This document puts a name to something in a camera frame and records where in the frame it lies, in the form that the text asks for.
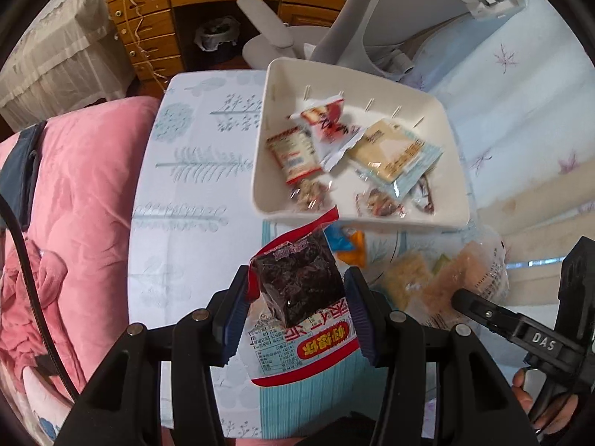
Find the lace covered furniture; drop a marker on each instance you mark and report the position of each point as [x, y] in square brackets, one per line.
[56, 55]

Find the clear mixed nuts packet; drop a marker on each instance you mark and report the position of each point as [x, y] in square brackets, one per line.
[379, 204]
[311, 195]

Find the navy cloth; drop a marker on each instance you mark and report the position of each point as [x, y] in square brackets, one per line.
[21, 172]

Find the red white fruit snack packet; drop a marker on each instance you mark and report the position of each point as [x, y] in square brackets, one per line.
[330, 125]

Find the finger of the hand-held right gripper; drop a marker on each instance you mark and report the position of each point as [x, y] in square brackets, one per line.
[502, 324]
[578, 297]

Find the small green snack packet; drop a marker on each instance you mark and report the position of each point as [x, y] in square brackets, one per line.
[441, 264]

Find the person's right hand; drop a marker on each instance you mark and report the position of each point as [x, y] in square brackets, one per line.
[520, 392]

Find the beige cracker packet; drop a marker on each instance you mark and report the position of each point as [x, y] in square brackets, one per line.
[409, 278]

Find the leaf print curtain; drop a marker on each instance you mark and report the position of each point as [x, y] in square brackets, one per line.
[534, 102]

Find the tree print tablecloth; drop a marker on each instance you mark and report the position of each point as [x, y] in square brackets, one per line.
[186, 195]

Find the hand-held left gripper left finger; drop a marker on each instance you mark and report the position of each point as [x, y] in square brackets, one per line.
[234, 316]

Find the clear yellow cake packet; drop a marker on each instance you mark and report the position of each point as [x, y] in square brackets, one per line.
[395, 153]

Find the clear pastry tray pack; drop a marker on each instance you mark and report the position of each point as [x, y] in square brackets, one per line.
[474, 269]

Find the white plastic storage bin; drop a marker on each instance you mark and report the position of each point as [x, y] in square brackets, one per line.
[353, 79]

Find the red white labelled snack packet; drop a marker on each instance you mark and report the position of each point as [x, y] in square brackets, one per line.
[293, 153]

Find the lined trash bin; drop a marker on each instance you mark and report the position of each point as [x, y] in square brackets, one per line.
[216, 35]

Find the small orange snack packet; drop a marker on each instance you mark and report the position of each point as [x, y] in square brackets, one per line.
[355, 251]

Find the small dried fish packet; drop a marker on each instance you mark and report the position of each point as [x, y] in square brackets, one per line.
[425, 195]

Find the grey office chair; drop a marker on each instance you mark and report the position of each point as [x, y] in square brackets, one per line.
[372, 23]

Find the dark dried fruit packet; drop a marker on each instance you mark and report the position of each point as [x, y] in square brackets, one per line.
[297, 283]

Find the small blue white packet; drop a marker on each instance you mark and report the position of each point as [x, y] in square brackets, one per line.
[335, 237]

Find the pink blanket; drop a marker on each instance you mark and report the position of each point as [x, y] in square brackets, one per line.
[79, 195]

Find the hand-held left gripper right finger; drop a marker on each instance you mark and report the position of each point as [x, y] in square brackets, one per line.
[365, 320]

